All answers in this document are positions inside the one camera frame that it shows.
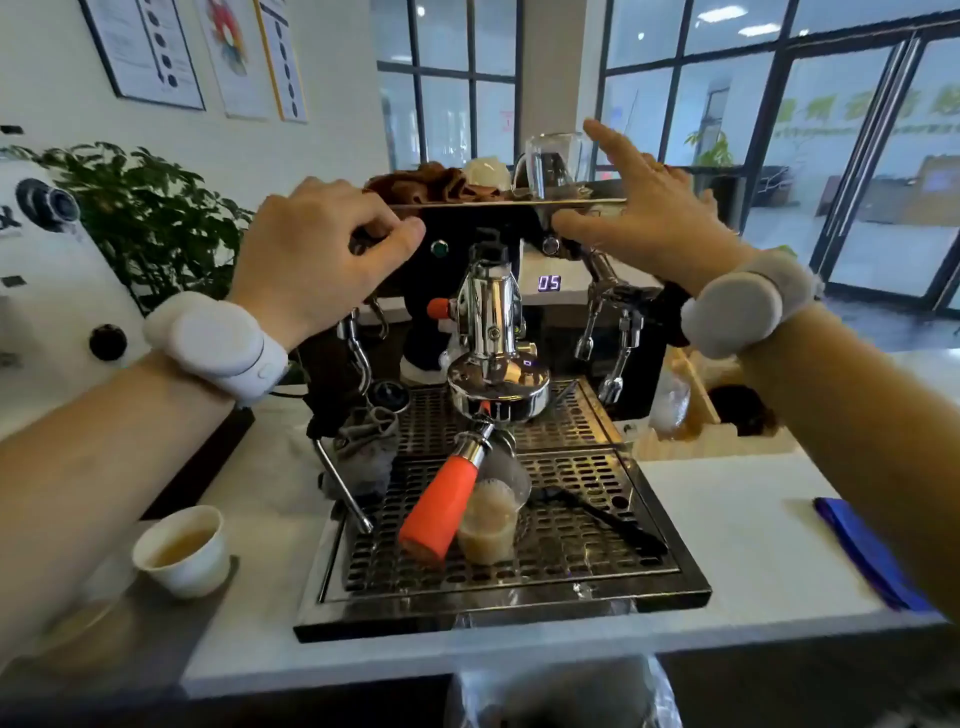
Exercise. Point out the person's left hand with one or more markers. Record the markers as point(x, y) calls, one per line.
point(307, 262)

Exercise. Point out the person's right hand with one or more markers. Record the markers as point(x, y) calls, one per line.
point(660, 225)

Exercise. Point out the person's left thumb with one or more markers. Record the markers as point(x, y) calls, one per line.
point(394, 247)

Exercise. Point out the person's right thumb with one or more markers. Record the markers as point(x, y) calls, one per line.
point(589, 226)

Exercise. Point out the black machine knob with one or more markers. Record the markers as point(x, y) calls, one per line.
point(361, 241)

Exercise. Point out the person's left forearm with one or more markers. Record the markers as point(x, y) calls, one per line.
point(97, 465)

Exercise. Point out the person's right forearm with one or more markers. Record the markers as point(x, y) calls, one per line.
point(862, 420)

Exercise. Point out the clear glass pitcher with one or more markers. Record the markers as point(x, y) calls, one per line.
point(551, 169)

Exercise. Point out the brown cloth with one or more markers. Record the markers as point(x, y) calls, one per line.
point(431, 184)

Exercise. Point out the white ceramic cup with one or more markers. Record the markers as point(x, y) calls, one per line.
point(487, 172)

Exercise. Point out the chrome hot water wand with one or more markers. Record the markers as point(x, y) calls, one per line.
point(619, 337)

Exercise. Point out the small potted plant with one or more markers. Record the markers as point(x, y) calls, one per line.
point(712, 150)

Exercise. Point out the white right wrist tracker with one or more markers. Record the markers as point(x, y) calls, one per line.
point(739, 304)

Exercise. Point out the white wrist tracker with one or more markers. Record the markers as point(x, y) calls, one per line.
point(214, 345)
point(739, 304)

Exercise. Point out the black framed window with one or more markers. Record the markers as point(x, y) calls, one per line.
point(450, 82)

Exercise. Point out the white left wrist tracker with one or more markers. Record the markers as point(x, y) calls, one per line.
point(214, 345)

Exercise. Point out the grey cloth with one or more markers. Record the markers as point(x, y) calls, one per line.
point(364, 454)

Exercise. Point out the yellow framed poster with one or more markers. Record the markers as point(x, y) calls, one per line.
point(283, 60)

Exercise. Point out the green leafy plant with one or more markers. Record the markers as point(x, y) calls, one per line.
point(157, 225)

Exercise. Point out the wooden knock box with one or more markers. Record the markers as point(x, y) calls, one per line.
point(720, 439)

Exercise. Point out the chrome steam wand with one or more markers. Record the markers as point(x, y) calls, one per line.
point(346, 495)

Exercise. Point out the colourful wheel poster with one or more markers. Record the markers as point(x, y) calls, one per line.
point(232, 52)

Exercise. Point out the glass cup of coffee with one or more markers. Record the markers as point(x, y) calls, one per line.
point(487, 525)

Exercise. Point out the black framed glass door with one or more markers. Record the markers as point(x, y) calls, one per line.
point(877, 165)

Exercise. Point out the black brush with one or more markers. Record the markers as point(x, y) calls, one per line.
point(607, 521)

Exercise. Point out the black framed poster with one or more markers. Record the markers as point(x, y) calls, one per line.
point(142, 45)

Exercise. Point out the black espresso machine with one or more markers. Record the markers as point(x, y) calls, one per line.
point(540, 555)

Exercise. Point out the white coffee grinder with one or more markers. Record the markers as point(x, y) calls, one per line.
point(52, 315)

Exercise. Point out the white cup of tea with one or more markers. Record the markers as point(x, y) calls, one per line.
point(184, 555)

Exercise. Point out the blue cloth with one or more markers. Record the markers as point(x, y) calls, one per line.
point(870, 555)

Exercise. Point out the grey tray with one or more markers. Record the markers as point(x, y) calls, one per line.
point(142, 637)

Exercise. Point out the clear plastic bag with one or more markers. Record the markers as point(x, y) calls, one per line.
point(562, 694)

